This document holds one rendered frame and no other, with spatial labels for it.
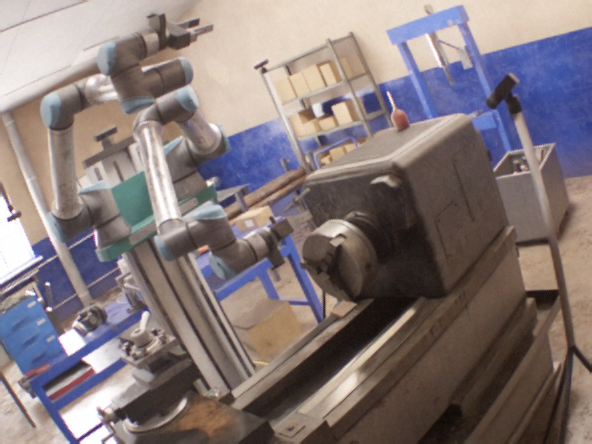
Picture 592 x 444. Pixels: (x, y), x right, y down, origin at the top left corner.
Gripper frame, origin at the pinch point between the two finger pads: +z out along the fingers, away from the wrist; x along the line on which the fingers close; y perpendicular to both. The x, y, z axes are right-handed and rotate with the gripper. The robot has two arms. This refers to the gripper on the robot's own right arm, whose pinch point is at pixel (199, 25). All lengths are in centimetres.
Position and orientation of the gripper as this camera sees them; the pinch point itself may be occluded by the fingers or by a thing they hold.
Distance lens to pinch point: 159.6
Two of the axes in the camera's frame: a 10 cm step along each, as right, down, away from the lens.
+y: -1.2, 7.3, 6.8
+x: 7.3, 5.2, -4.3
